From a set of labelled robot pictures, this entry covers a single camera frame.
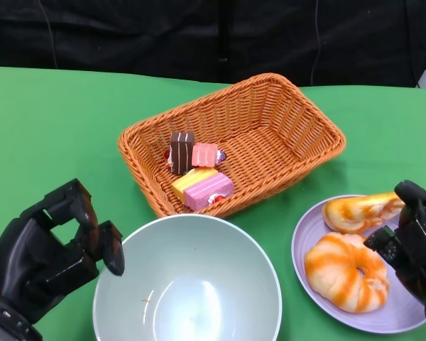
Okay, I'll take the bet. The round pumpkin-shaped bread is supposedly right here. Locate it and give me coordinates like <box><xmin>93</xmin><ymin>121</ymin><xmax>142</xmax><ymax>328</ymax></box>
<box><xmin>303</xmin><ymin>232</ymin><xmax>391</xmax><ymax>314</ymax></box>

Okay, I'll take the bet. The lavender plate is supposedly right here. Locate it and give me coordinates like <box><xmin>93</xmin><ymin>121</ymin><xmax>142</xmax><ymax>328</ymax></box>
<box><xmin>290</xmin><ymin>194</ymin><xmax>426</xmax><ymax>335</ymax></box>

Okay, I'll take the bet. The grey-green bowl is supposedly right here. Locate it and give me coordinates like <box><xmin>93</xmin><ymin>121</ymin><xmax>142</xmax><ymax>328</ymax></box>
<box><xmin>92</xmin><ymin>212</ymin><xmax>283</xmax><ymax>341</ymax></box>

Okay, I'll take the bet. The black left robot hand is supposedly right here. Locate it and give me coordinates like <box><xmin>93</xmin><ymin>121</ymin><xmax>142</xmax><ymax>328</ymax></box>
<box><xmin>0</xmin><ymin>178</ymin><xmax>126</xmax><ymax>324</ymax></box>

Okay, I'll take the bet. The green tablecloth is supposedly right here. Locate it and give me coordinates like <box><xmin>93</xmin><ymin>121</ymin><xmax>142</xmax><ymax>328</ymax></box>
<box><xmin>0</xmin><ymin>65</ymin><xmax>426</xmax><ymax>341</ymax></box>

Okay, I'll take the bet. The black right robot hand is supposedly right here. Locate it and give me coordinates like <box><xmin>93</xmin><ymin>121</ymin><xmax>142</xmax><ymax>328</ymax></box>
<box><xmin>364</xmin><ymin>180</ymin><xmax>426</xmax><ymax>317</ymax></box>

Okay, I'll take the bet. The brown chocolate cake slice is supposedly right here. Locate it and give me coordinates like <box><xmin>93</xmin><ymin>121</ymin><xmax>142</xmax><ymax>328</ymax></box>
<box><xmin>165</xmin><ymin>131</ymin><xmax>196</xmax><ymax>175</ymax></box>

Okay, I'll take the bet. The elongated ribbed bread loaf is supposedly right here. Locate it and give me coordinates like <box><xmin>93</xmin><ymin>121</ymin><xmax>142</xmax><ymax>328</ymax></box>
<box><xmin>322</xmin><ymin>191</ymin><xmax>405</xmax><ymax>234</ymax></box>

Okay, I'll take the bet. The salmon pink cake slice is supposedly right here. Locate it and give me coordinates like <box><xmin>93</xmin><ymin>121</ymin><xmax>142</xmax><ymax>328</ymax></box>
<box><xmin>191</xmin><ymin>142</ymin><xmax>226</xmax><ymax>168</ymax></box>

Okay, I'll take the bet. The black backdrop cloth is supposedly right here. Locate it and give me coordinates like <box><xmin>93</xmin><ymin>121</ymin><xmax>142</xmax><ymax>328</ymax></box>
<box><xmin>0</xmin><ymin>0</ymin><xmax>426</xmax><ymax>89</ymax></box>

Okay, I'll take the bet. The orange wicker basket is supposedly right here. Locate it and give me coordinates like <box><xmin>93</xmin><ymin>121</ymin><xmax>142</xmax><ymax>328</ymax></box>
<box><xmin>117</xmin><ymin>72</ymin><xmax>347</xmax><ymax>218</ymax></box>

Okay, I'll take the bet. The magenta pink cake slice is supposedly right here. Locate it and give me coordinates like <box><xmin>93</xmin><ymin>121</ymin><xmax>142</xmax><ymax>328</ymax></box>
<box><xmin>183</xmin><ymin>172</ymin><xmax>234</xmax><ymax>210</ymax></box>

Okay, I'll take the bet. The thin black background cable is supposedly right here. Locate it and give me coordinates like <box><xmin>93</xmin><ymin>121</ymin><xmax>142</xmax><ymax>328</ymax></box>
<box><xmin>37</xmin><ymin>0</ymin><xmax>58</xmax><ymax>69</ymax></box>
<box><xmin>309</xmin><ymin>0</ymin><xmax>323</xmax><ymax>86</ymax></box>

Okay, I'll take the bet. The yellow cake slice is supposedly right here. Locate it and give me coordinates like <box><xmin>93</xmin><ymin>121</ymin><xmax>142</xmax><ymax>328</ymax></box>
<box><xmin>171</xmin><ymin>167</ymin><xmax>219</xmax><ymax>200</ymax></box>

